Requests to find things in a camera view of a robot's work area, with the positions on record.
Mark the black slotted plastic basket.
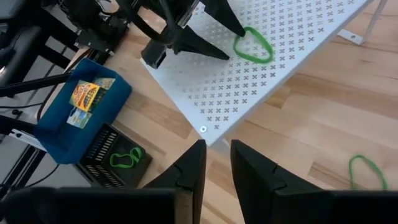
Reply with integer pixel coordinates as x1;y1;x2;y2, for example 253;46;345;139
75;123;153;190

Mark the blue plastic bin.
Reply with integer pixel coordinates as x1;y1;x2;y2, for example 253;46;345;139
32;57;133;165

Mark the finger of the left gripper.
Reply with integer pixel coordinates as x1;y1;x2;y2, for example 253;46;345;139
200;0;247;37
172;24;231;62

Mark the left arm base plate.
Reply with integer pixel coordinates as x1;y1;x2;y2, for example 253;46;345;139
74;27;122;54

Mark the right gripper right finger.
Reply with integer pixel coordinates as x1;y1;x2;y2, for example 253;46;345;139
229;139;315;224

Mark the green blue card pack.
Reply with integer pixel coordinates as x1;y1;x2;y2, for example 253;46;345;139
66;107;93;129

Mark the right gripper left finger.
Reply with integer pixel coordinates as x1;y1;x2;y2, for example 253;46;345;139
141;139;208;224

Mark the green rubber band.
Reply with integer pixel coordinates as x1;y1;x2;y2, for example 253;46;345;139
233;26;274;65
109;152;135;169
348;154;389;190
129;146;144;162

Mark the white perforated metal shelf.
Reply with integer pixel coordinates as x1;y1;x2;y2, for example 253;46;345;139
139;0;389;147

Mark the yellow green crayon box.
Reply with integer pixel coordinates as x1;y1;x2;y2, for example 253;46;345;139
93;77;116;103
68;80;101;113

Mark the black aluminium table frame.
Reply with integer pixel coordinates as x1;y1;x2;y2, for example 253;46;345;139
0;114;60;200

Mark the black side stand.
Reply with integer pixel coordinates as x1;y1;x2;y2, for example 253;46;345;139
0;18;78;97

